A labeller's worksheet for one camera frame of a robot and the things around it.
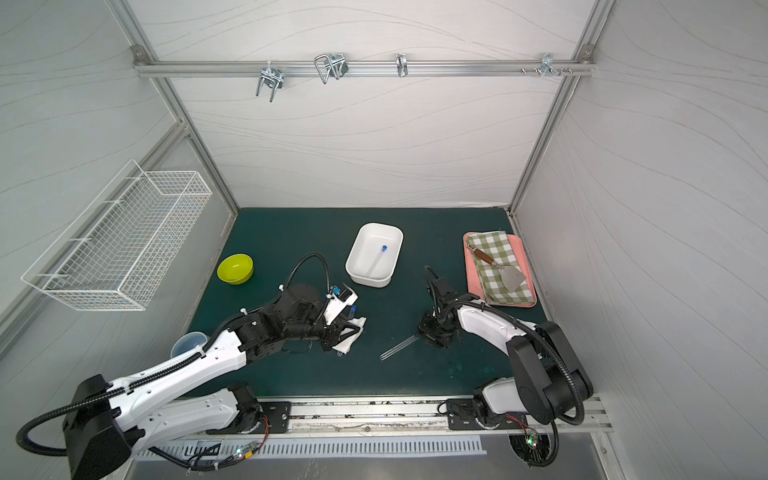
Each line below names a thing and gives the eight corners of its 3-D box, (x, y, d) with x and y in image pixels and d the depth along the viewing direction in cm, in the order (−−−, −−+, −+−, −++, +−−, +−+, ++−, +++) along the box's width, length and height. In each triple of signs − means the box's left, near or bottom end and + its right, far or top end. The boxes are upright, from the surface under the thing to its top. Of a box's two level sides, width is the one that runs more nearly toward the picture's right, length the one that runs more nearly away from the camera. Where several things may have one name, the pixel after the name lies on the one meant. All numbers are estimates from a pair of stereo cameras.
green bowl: (218, 286, 99) (211, 279, 96) (229, 261, 106) (223, 253, 103) (251, 286, 99) (245, 279, 96) (260, 261, 106) (255, 253, 103)
